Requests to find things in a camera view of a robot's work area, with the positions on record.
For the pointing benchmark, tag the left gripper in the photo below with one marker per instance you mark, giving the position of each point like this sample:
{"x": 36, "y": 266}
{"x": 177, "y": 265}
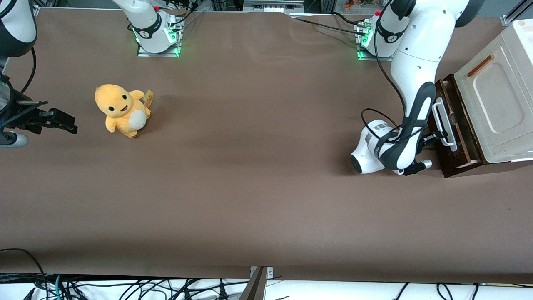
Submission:
{"x": 430, "y": 138}

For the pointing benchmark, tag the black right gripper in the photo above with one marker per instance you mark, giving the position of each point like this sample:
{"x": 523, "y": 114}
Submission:
{"x": 26, "y": 117}

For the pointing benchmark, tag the dark brown wooden drawer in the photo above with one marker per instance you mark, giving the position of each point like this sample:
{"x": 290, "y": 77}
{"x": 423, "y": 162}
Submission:
{"x": 460, "y": 125}

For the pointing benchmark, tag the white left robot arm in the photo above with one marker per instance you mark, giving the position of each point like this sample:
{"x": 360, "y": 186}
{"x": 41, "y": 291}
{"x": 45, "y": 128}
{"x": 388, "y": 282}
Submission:
{"x": 420, "y": 41}

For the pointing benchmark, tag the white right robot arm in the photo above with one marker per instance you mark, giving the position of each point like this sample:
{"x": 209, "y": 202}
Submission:
{"x": 152, "y": 25}

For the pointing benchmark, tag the orange plush toy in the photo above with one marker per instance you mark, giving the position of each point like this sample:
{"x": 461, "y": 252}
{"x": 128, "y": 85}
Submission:
{"x": 123, "y": 110}

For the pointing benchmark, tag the white cabinet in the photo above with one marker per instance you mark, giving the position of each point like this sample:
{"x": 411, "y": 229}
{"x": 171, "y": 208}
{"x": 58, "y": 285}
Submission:
{"x": 499, "y": 104}

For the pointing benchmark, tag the brown table cover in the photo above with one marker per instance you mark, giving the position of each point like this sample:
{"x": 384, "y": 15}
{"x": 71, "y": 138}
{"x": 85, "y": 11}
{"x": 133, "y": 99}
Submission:
{"x": 266, "y": 166}

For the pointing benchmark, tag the grey power strip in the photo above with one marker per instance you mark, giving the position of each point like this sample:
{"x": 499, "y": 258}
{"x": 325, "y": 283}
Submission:
{"x": 272, "y": 6}

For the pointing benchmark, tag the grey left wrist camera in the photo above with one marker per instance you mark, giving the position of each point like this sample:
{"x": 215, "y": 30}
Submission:
{"x": 424, "y": 164}

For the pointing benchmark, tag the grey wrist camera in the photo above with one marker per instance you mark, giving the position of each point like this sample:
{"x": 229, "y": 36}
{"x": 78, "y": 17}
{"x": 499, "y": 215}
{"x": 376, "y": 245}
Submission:
{"x": 424, "y": 164}
{"x": 12, "y": 139}

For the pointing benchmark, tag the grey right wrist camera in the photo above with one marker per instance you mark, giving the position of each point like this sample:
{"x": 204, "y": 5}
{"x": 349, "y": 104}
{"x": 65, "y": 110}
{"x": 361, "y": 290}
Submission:
{"x": 12, "y": 139}

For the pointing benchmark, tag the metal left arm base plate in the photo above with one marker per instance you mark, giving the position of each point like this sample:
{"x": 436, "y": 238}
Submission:
{"x": 366, "y": 57}

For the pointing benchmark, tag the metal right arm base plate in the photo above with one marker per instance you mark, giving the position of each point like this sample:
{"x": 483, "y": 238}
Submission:
{"x": 158, "y": 53}

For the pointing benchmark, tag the aluminium frame bar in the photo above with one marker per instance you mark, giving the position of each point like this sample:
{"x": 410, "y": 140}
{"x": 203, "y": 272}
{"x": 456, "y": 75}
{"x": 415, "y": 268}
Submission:
{"x": 516, "y": 12}

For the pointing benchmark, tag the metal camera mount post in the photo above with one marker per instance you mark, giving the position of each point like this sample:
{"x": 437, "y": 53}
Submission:
{"x": 256, "y": 287}

